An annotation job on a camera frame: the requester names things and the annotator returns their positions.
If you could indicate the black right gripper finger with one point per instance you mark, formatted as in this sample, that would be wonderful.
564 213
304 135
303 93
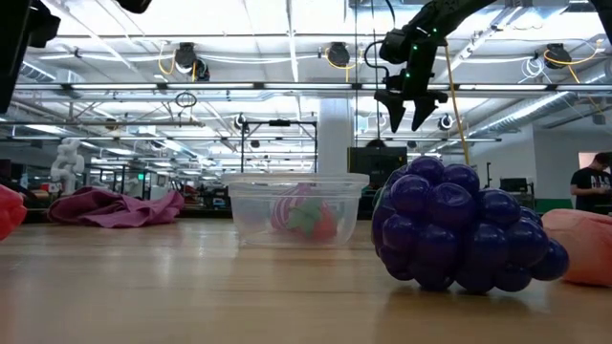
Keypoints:
396 107
426 107

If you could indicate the purple toy grape bunch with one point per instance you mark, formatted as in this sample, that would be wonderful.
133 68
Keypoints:
454 224

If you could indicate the toy strawberry with long stem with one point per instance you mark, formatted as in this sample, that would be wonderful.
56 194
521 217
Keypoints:
325 227

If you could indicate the purple striped toy onion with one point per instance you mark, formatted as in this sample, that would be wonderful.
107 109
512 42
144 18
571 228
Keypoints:
284 210

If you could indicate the pink toy peach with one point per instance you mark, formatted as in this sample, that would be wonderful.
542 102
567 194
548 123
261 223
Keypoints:
588 243

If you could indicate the red toy bell pepper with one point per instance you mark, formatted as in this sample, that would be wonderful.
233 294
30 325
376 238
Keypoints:
9 212

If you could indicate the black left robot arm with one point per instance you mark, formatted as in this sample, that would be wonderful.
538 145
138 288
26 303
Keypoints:
14 48

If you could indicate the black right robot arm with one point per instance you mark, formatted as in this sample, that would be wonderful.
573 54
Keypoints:
454 12

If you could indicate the clear plastic tupperware container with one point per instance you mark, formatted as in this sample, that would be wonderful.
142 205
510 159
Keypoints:
248 229

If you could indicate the black monitor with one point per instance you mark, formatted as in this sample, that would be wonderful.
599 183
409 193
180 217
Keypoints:
365 162

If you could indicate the white square pillar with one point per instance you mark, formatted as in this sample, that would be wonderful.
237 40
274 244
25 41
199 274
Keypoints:
334 138

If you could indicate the white robot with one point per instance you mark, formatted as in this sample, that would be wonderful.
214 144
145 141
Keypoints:
67 165

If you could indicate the purple cloth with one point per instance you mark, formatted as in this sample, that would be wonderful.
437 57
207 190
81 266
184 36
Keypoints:
115 210

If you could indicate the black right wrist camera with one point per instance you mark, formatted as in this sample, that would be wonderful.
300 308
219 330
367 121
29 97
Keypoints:
397 45

